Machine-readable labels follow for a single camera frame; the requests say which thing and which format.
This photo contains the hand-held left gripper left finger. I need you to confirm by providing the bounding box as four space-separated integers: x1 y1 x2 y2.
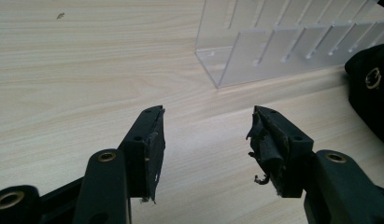
117 105 166 204

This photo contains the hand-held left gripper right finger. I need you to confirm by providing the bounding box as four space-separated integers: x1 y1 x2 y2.
246 105 315 199

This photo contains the clear acrylic divider rack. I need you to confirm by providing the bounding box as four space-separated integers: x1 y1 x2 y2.
194 0 384 90

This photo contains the black bag with gold ring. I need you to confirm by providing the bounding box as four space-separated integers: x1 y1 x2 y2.
344 41 384 147

